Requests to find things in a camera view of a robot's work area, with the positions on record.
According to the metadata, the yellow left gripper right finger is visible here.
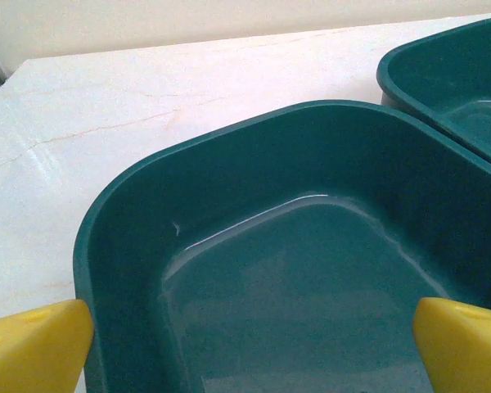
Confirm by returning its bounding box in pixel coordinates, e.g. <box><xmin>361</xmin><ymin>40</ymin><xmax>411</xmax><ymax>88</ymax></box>
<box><xmin>412</xmin><ymin>296</ymin><xmax>491</xmax><ymax>393</ymax></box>

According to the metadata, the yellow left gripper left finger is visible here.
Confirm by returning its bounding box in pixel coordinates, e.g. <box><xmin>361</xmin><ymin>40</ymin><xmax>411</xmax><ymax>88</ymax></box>
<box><xmin>0</xmin><ymin>299</ymin><xmax>96</xmax><ymax>393</ymax></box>

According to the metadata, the teal plastic bin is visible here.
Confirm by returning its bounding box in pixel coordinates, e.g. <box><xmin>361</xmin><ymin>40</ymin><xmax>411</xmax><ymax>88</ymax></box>
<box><xmin>72</xmin><ymin>99</ymin><xmax>491</xmax><ymax>393</ymax></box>
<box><xmin>376</xmin><ymin>16</ymin><xmax>491</xmax><ymax>173</ymax></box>

